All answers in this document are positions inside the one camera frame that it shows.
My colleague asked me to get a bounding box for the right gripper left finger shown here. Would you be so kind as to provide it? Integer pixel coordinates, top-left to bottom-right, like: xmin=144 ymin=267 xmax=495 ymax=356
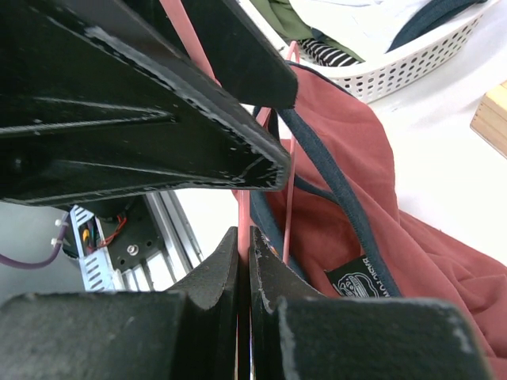
xmin=1 ymin=228 xmax=238 ymax=379

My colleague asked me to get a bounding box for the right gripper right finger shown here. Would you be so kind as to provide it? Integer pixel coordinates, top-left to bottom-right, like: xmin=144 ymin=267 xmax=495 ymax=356
xmin=250 ymin=229 xmax=494 ymax=379

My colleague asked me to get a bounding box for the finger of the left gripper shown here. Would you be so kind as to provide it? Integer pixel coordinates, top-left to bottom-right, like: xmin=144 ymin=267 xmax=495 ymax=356
xmin=118 ymin=0 xmax=299 ymax=110
xmin=1 ymin=1 xmax=290 ymax=206

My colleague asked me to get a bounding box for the pink wire hanger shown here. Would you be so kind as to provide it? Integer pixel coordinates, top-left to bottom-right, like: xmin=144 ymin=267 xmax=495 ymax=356
xmin=158 ymin=0 xmax=301 ymax=380

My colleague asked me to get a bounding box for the red tank top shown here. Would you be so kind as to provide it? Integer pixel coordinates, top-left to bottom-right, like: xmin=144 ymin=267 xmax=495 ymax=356
xmin=250 ymin=63 xmax=506 ymax=379

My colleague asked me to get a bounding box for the green garment in basket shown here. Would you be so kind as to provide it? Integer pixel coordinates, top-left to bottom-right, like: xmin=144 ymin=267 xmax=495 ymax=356
xmin=252 ymin=0 xmax=364 ymax=67

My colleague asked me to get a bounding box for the white garment in basket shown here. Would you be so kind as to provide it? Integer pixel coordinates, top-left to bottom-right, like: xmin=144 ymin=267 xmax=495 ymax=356
xmin=290 ymin=0 xmax=485 ymax=60

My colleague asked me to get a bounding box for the white perforated laundry basket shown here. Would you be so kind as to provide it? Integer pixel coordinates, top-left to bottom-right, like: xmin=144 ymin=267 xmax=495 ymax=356
xmin=239 ymin=1 xmax=495 ymax=103

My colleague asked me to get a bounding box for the wooden clothes rack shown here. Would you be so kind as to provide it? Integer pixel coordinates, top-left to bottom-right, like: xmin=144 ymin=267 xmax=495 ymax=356
xmin=471 ymin=82 xmax=507 ymax=158

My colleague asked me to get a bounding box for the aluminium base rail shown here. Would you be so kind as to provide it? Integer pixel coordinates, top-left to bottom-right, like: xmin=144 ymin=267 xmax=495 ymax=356
xmin=109 ymin=191 xmax=204 ymax=291

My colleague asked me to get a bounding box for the grey slotted cable duct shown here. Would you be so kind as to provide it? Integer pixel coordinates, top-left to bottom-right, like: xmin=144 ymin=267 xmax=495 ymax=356
xmin=70 ymin=205 xmax=121 ymax=292

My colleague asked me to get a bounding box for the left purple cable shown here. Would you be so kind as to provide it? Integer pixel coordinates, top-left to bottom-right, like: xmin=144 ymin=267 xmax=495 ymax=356
xmin=0 ymin=221 xmax=71 ymax=271

